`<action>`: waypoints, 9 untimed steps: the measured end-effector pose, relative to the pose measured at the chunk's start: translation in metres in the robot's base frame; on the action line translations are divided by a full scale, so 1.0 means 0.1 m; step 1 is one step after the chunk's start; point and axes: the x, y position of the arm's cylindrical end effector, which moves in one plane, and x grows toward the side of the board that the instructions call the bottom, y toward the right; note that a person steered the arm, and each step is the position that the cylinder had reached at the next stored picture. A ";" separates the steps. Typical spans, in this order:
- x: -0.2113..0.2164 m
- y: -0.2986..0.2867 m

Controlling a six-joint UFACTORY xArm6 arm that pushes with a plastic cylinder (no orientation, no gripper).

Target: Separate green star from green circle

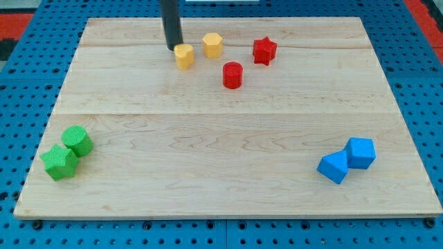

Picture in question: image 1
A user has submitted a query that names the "yellow heart block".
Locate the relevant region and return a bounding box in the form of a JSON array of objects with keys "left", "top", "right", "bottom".
[{"left": 174, "top": 44, "right": 195, "bottom": 71}]

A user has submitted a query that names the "red cylinder block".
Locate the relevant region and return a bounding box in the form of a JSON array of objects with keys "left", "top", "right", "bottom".
[{"left": 222, "top": 62, "right": 243, "bottom": 89}]

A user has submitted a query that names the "wooden board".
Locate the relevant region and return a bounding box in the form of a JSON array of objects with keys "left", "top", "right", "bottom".
[{"left": 14, "top": 17, "right": 442, "bottom": 221}]

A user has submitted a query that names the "blue triangular block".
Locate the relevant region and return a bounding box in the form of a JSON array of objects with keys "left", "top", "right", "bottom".
[{"left": 316, "top": 150, "right": 348, "bottom": 185}]

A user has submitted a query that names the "yellow hexagon block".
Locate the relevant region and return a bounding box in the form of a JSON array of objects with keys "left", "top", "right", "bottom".
[{"left": 202, "top": 33, "right": 223, "bottom": 59}]

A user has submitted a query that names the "red star block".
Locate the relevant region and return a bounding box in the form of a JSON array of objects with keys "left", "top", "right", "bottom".
[{"left": 253, "top": 37, "right": 278, "bottom": 66}]

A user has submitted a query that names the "green star block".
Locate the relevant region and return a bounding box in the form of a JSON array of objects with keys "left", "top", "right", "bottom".
[{"left": 39, "top": 145, "right": 80, "bottom": 181}]

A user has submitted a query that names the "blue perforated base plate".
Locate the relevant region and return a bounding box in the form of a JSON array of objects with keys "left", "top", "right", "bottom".
[{"left": 1, "top": 1, "right": 442, "bottom": 248}]

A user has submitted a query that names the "green cylinder block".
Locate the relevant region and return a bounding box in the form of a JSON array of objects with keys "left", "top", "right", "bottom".
[{"left": 61, "top": 125, "right": 93, "bottom": 157}]

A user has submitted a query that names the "blue cube block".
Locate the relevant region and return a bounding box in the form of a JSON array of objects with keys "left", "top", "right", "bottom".
[{"left": 344, "top": 138, "right": 376, "bottom": 169}]

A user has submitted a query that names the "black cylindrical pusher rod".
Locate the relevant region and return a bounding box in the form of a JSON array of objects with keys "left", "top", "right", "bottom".
[{"left": 159, "top": 0, "right": 183, "bottom": 50}]

